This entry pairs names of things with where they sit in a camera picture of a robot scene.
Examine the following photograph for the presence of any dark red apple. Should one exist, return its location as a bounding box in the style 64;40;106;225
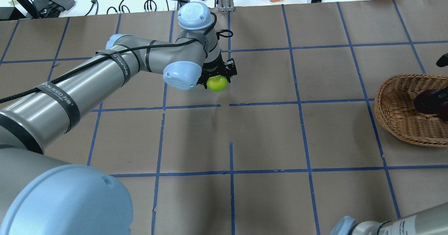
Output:
413;87;448;114

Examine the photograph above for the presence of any wicker basket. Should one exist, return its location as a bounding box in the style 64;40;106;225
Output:
374;74;448;148

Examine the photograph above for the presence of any green apple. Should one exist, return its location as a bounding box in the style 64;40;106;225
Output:
206;75;228;92

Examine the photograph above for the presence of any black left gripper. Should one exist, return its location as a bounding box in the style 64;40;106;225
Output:
197;54;237;89

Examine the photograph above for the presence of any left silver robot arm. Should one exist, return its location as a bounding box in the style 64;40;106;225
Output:
1;2;237;235

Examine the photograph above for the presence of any black monitor stand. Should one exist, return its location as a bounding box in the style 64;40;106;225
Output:
1;0;54;19

